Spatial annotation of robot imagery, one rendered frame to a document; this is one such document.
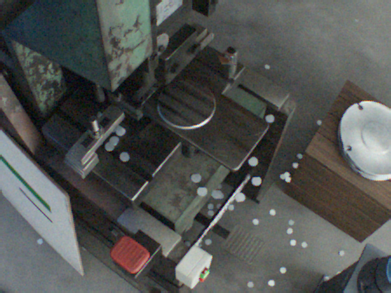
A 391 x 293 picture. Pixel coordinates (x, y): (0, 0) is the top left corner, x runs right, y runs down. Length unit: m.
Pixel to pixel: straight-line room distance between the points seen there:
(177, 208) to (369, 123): 0.80
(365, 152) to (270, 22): 1.02
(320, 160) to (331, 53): 0.88
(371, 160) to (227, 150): 0.68
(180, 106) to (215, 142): 0.11
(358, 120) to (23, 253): 1.34
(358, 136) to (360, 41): 0.94
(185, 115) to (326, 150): 0.65
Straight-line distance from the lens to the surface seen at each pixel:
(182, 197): 1.04
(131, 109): 1.01
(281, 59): 2.13
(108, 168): 1.02
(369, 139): 1.53
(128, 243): 0.89
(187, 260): 1.02
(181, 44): 0.85
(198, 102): 0.99
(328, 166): 1.48
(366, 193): 1.49
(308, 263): 1.72
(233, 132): 0.97
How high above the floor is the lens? 1.62
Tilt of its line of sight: 62 degrees down
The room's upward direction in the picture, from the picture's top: 4 degrees clockwise
